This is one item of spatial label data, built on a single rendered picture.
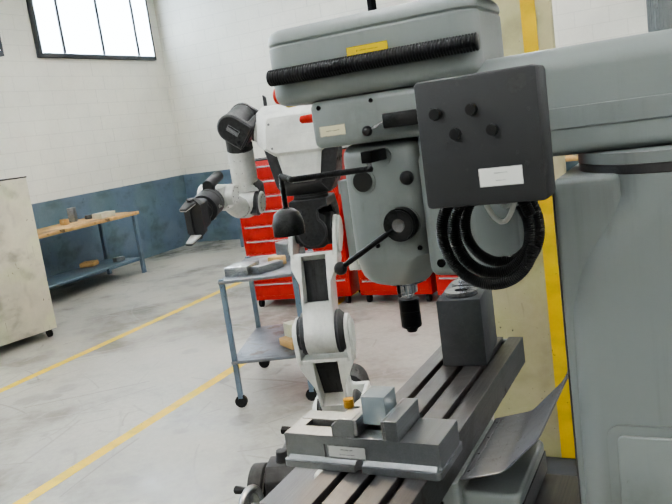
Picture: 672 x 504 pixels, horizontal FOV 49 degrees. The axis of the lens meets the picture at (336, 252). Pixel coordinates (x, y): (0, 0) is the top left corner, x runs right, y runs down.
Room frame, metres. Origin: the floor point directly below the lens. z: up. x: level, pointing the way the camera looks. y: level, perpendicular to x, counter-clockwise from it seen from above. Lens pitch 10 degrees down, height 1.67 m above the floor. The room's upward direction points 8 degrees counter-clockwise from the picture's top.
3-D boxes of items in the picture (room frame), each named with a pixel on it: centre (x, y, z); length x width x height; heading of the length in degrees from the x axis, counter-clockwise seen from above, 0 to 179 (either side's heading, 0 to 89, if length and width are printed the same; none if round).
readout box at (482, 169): (1.22, -0.27, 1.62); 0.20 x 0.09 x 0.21; 63
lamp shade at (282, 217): (1.67, 0.10, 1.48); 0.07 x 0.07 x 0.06
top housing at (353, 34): (1.65, -0.16, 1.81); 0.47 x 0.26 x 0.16; 63
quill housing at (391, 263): (1.65, -0.15, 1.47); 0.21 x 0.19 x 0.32; 153
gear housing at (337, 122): (1.64, -0.19, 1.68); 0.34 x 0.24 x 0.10; 63
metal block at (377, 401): (1.45, -0.04, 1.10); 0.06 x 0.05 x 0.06; 152
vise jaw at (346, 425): (1.48, 0.01, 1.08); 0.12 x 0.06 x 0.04; 152
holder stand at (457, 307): (2.04, -0.34, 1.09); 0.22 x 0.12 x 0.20; 160
